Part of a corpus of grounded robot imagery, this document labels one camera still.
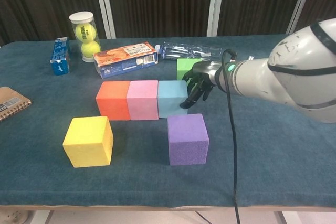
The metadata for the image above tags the green foam cube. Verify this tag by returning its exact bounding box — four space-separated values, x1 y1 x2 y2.
176 58 203 81

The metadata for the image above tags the black right hand cable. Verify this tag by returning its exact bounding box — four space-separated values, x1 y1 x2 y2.
221 48 242 224

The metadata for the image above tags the clear tennis ball tube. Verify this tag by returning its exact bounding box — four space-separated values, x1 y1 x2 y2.
69 11 102 63

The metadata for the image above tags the yellow foam cube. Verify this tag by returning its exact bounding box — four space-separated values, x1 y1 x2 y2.
62 115 114 168

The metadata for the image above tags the clear plastic water bottle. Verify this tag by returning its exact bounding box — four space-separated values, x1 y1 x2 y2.
154 41 224 61

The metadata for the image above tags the orange foam cube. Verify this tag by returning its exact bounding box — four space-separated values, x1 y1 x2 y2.
96 81 132 121

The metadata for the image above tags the purple foam cube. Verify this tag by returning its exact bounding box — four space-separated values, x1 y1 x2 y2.
167 113 210 166

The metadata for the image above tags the blue table cloth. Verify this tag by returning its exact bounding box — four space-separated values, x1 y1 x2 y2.
0 34 336 206

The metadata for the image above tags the plain yellow tennis ball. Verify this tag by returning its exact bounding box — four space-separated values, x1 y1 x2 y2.
80 41 102 61

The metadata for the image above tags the brown spiral notebook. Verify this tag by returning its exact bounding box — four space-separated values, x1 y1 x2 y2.
0 86 32 123

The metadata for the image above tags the grey perforated round object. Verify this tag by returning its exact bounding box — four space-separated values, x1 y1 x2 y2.
0 209 29 224

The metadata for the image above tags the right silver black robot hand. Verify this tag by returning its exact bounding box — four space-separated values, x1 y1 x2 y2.
180 60 221 110

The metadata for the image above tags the printed yellow tennis ball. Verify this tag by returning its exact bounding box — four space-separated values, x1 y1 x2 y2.
75 23 97 44

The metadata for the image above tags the blue snack carton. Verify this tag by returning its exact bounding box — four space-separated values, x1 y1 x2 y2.
49 37 72 76

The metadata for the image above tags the orange cookie box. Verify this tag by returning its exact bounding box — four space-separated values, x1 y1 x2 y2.
93 41 160 80

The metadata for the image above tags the pink foam cube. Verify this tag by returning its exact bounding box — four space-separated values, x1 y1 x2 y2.
126 80 160 121

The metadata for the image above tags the white partition post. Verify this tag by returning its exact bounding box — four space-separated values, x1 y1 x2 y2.
206 0 226 37
93 0 117 39
285 0 318 35

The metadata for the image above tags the light blue foam cube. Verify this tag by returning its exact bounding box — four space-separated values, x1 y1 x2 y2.
157 80 189 119

